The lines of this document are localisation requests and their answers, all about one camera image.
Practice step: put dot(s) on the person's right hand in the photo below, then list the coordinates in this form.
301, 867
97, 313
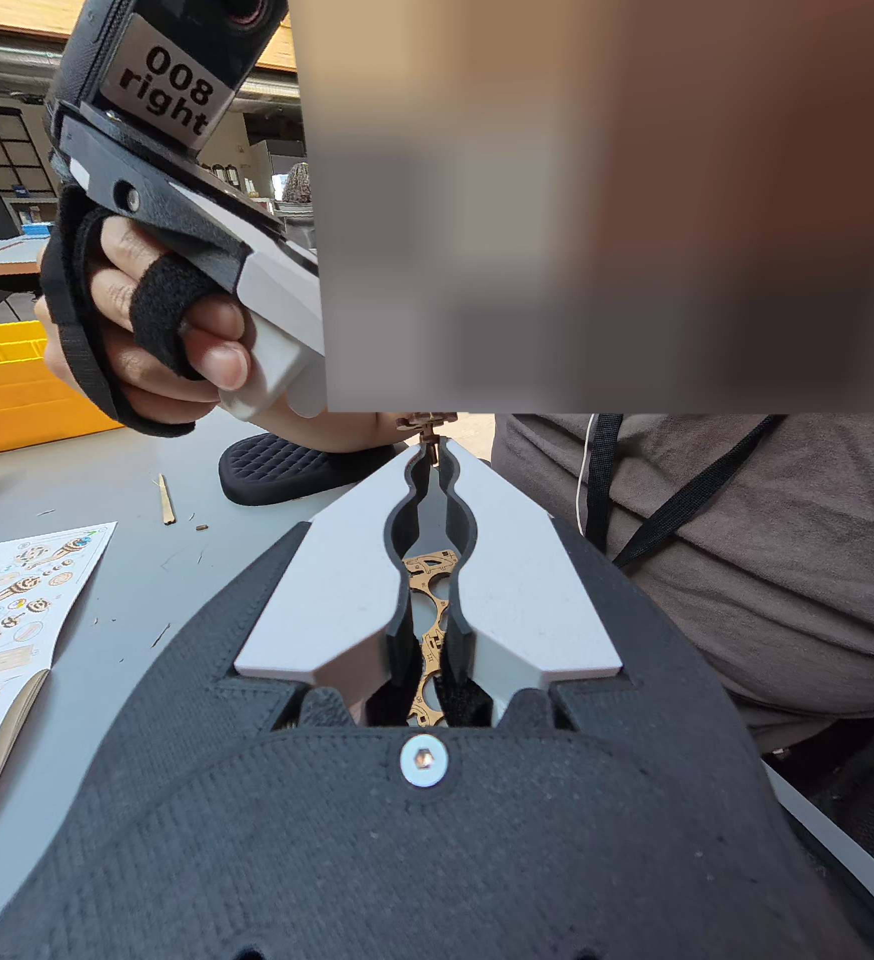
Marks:
219, 337

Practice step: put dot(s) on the laser-cut wooden parts sheet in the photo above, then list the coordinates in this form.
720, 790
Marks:
431, 592

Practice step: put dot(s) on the illustrated instruction booklet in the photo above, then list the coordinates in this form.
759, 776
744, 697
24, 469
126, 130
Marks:
9, 600

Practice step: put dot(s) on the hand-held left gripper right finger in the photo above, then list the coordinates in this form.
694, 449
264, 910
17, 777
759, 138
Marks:
534, 600

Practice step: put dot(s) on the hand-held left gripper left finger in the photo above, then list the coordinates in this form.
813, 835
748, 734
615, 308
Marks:
317, 600

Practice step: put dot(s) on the person's dark trousers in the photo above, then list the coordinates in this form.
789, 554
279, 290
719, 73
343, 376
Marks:
857, 787

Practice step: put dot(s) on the black padded wrist rest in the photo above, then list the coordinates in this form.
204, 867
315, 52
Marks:
279, 469

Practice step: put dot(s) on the yellow plastic bin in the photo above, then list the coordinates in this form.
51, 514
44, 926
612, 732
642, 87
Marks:
9, 397

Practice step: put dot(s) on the small wooden model part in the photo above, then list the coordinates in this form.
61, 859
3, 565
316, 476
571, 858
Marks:
428, 424

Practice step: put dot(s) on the thin wooden stick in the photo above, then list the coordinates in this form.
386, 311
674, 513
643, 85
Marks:
167, 499

